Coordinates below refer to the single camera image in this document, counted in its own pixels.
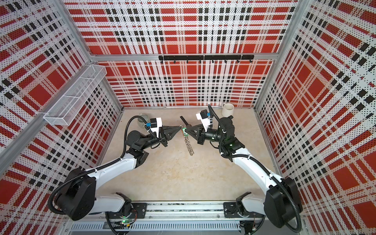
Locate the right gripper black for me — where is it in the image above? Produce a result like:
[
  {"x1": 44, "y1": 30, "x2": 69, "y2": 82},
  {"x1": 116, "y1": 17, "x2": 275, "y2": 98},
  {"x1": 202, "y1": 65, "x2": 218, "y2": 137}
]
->
[{"x1": 185, "y1": 124, "x2": 225, "y2": 146}]

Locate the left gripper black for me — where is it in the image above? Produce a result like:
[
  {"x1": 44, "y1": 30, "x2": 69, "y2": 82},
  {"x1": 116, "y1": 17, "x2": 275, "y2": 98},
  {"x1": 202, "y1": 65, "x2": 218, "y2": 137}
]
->
[{"x1": 140, "y1": 126, "x2": 181, "y2": 150}]

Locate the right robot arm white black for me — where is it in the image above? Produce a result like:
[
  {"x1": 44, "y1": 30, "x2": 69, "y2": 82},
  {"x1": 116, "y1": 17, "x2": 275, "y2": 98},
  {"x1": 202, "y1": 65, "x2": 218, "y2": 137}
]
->
[{"x1": 184, "y1": 117, "x2": 303, "y2": 233}]

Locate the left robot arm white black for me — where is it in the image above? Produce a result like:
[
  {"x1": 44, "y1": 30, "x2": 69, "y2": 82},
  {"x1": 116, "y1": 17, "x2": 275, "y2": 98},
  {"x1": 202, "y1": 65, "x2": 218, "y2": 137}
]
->
[{"x1": 47, "y1": 126, "x2": 181, "y2": 221}]

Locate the black wrist watch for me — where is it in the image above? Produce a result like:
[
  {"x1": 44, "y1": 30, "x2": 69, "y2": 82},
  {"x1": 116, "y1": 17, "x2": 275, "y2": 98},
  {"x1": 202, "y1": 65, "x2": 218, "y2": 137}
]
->
[{"x1": 180, "y1": 116, "x2": 190, "y2": 127}]

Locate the grey ribbed ceramic cup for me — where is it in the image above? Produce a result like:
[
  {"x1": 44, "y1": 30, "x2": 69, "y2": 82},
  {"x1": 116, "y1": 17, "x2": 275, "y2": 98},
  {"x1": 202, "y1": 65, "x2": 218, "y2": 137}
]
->
[{"x1": 138, "y1": 114, "x2": 150, "y2": 129}]

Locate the white ceramic mug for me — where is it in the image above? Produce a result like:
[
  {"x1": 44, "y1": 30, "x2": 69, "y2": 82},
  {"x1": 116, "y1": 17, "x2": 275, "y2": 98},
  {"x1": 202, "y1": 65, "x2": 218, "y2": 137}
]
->
[{"x1": 221, "y1": 103, "x2": 235, "y2": 118}]

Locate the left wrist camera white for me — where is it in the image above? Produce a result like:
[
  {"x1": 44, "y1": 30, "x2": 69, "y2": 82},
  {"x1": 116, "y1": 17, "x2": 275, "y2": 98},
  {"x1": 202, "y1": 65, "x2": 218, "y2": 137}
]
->
[{"x1": 146, "y1": 117, "x2": 163, "y2": 139}]

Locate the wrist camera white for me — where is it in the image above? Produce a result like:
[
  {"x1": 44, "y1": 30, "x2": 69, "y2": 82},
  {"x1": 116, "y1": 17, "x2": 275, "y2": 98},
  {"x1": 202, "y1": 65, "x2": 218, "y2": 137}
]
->
[
  {"x1": 196, "y1": 110, "x2": 212, "y2": 132},
  {"x1": 146, "y1": 117, "x2": 163, "y2": 139}
]

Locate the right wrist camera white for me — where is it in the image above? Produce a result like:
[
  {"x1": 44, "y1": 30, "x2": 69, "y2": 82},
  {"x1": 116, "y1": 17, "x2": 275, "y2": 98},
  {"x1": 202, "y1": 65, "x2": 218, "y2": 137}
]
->
[{"x1": 196, "y1": 110, "x2": 212, "y2": 132}]

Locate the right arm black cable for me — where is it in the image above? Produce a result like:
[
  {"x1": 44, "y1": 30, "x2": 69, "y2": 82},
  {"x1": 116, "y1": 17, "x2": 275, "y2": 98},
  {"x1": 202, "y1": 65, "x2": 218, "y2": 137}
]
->
[{"x1": 207, "y1": 104, "x2": 303, "y2": 233}]

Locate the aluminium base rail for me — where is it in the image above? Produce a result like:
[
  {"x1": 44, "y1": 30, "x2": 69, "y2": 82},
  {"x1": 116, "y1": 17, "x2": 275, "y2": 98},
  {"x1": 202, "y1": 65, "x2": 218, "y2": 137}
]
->
[{"x1": 63, "y1": 199, "x2": 287, "y2": 235}]

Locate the black hook rail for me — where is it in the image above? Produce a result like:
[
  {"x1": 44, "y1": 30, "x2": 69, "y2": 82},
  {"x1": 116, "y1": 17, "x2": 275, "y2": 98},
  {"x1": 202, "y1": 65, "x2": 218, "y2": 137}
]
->
[{"x1": 158, "y1": 54, "x2": 255, "y2": 62}]

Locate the white wire mesh basket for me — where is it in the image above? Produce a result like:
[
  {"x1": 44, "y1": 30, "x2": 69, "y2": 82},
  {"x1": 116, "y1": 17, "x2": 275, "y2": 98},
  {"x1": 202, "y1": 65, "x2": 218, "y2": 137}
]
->
[{"x1": 44, "y1": 65, "x2": 107, "y2": 126}]

